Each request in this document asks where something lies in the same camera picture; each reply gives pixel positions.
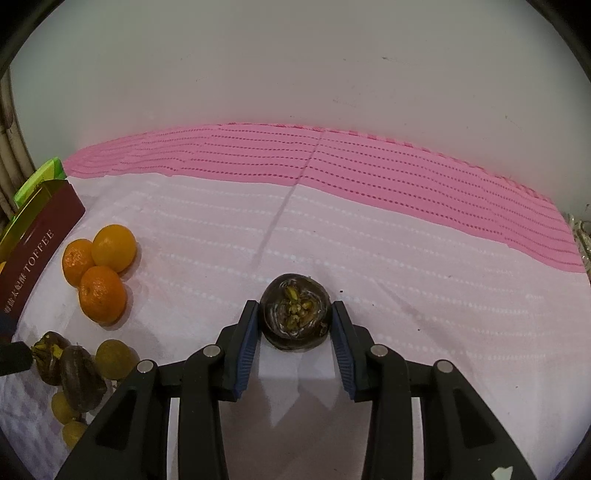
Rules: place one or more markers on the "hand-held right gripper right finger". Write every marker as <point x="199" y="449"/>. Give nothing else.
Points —
<point x="345" y="364"/>

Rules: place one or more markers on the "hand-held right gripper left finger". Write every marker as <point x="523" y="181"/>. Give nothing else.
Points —
<point x="244" y="364"/>

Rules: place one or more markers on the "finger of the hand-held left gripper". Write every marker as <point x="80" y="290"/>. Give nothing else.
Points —
<point x="14" y="357"/>

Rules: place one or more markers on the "dark purple mangosteen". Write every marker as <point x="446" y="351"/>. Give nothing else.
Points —
<point x="81" y="381"/>
<point x="295" y="309"/>
<point x="48" y="360"/>

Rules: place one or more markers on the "green grape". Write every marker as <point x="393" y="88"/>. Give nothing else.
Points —
<point x="114" y="359"/>
<point x="74" y="434"/>
<point x="61" y="408"/>

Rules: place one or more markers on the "small orange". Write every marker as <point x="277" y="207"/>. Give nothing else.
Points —
<point x="102" y="295"/>
<point x="75" y="262"/>

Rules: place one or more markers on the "gold tin box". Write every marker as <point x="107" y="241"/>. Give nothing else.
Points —
<point x="32" y="249"/>

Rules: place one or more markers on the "yellowish orange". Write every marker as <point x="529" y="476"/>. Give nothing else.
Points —
<point x="114" y="248"/>

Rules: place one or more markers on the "white cloth with purple checks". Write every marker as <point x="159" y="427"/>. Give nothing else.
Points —
<point x="415" y="286"/>

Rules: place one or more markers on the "green tissue pack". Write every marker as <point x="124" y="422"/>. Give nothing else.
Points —
<point x="44" y="173"/>

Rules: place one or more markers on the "pink ribbed mat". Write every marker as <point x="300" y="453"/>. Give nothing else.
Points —
<point x="369" y="175"/>

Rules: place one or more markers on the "pale crumpled plastic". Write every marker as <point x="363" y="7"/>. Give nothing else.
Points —
<point x="582" y="240"/>

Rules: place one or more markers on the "rattan furniture frame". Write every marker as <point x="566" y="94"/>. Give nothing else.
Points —
<point x="11" y="138"/>

